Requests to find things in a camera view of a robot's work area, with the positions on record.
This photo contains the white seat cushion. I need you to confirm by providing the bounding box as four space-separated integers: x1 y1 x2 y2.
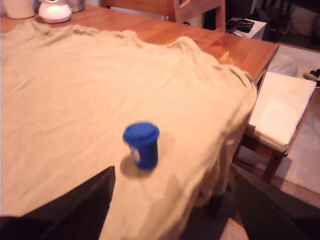
247 71 317 153

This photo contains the small white round camera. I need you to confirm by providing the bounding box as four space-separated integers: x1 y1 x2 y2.
38 0 73 24

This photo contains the black and red gadget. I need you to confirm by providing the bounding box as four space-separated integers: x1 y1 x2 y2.
226 17 255 34

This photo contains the large clear water bottle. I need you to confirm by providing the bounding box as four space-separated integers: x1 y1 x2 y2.
71 0 87 14

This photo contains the wooden chair with cushion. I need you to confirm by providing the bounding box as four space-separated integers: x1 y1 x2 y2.
233 71 320 183

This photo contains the beige cloth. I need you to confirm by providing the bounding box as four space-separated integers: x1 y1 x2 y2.
0 19 258 240

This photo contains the blue coffee capsule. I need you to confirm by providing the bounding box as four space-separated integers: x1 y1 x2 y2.
122 121 161 171

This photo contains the white side table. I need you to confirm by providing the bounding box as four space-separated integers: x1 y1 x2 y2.
225 17 268 41

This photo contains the white insulated bottle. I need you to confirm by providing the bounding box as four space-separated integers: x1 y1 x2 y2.
4 0 36 20

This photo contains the light wooden chair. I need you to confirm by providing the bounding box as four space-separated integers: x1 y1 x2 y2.
99 0 226 33

